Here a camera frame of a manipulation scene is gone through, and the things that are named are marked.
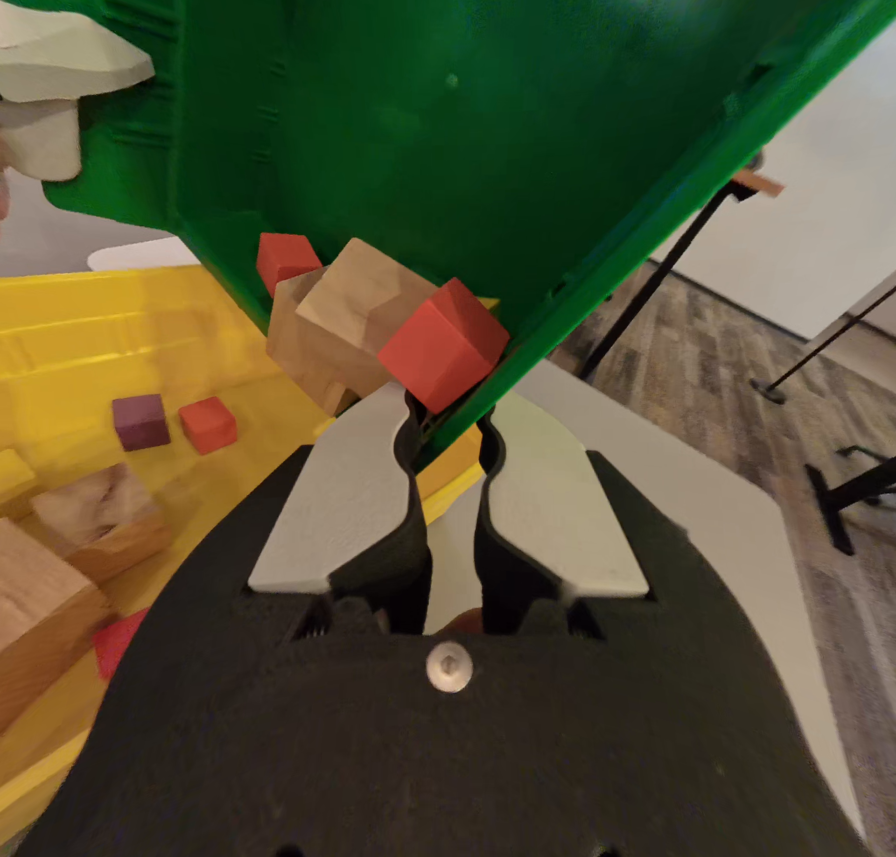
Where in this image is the black tripod stand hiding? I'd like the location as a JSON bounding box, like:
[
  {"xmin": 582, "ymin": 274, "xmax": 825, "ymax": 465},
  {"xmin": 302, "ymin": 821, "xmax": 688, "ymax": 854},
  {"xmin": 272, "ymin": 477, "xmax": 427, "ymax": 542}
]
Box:
[{"xmin": 578, "ymin": 150, "xmax": 786, "ymax": 383}]

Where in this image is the small yellow cube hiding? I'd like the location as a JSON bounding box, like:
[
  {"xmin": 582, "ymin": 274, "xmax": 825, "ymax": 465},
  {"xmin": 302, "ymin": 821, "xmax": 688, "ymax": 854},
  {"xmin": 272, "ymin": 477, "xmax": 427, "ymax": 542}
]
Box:
[{"xmin": 0, "ymin": 449, "xmax": 37, "ymax": 516}]

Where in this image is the small red cube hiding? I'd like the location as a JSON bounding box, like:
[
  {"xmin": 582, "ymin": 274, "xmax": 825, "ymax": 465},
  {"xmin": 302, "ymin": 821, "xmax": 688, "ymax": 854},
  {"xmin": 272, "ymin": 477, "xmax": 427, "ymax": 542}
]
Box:
[
  {"xmin": 256, "ymin": 232, "xmax": 324, "ymax": 299},
  {"xmin": 178, "ymin": 396, "xmax": 238, "ymax": 456},
  {"xmin": 93, "ymin": 607, "xmax": 152, "ymax": 683}
]

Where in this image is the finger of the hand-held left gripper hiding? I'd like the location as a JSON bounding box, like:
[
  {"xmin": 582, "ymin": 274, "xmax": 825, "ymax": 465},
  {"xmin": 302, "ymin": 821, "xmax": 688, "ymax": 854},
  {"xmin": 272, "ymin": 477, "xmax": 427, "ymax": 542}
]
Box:
[
  {"xmin": 0, "ymin": 0, "xmax": 156, "ymax": 105},
  {"xmin": 0, "ymin": 99, "xmax": 83, "ymax": 182}
]

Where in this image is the black stand base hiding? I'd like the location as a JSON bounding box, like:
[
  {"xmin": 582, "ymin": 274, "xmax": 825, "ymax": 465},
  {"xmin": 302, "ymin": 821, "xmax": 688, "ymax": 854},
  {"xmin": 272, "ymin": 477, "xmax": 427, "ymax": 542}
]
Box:
[{"xmin": 804, "ymin": 444, "xmax": 896, "ymax": 557}]

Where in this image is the green plastic box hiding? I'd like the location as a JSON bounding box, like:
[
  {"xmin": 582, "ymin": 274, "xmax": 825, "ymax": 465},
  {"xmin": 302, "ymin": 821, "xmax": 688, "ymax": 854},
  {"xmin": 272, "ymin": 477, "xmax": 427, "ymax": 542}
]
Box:
[{"xmin": 0, "ymin": 0, "xmax": 896, "ymax": 473}]

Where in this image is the large wooden cube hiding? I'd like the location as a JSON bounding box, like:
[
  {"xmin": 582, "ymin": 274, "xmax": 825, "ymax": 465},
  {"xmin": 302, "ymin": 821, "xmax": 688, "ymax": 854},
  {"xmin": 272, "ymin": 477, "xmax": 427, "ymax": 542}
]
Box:
[
  {"xmin": 30, "ymin": 462, "xmax": 173, "ymax": 586},
  {"xmin": 0, "ymin": 520, "xmax": 114, "ymax": 735},
  {"xmin": 265, "ymin": 267, "xmax": 393, "ymax": 417},
  {"xmin": 296, "ymin": 237, "xmax": 441, "ymax": 383}
]

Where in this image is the yellow plastic box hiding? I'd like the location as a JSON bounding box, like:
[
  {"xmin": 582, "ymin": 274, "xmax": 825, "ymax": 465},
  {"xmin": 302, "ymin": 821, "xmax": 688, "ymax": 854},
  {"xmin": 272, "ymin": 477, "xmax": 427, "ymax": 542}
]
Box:
[{"xmin": 0, "ymin": 264, "xmax": 501, "ymax": 845}]

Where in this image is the small purple cube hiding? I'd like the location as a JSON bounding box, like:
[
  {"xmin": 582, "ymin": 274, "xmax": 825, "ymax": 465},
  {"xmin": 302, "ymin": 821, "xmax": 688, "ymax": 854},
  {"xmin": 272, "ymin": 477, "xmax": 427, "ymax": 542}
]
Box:
[{"xmin": 111, "ymin": 393, "xmax": 172, "ymax": 452}]

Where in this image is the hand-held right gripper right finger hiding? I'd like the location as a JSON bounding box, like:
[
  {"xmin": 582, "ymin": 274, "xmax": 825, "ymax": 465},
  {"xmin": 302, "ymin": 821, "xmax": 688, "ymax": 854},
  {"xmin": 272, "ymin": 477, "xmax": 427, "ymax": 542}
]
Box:
[{"xmin": 475, "ymin": 388, "xmax": 652, "ymax": 635}]

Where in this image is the large red cube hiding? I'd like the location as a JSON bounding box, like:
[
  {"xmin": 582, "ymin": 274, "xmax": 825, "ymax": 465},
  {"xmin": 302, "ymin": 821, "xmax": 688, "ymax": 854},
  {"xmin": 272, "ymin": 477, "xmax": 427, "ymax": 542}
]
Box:
[{"xmin": 378, "ymin": 277, "xmax": 511, "ymax": 415}]

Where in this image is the white round table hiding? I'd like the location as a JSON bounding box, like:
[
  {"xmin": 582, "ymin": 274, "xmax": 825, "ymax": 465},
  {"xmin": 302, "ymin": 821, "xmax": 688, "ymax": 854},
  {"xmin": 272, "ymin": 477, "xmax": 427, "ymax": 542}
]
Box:
[{"xmin": 87, "ymin": 236, "xmax": 203, "ymax": 274}]

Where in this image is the thin black stand pole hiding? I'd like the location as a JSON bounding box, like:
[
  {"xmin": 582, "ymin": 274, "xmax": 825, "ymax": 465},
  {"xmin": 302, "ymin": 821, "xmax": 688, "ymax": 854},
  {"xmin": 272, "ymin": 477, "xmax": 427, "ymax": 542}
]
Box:
[{"xmin": 750, "ymin": 284, "xmax": 896, "ymax": 406}]

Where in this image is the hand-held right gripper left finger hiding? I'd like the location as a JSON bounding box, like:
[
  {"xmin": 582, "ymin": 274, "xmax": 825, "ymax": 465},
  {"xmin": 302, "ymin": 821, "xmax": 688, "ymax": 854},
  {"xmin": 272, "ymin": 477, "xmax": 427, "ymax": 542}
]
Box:
[{"xmin": 248, "ymin": 381, "xmax": 429, "ymax": 635}]

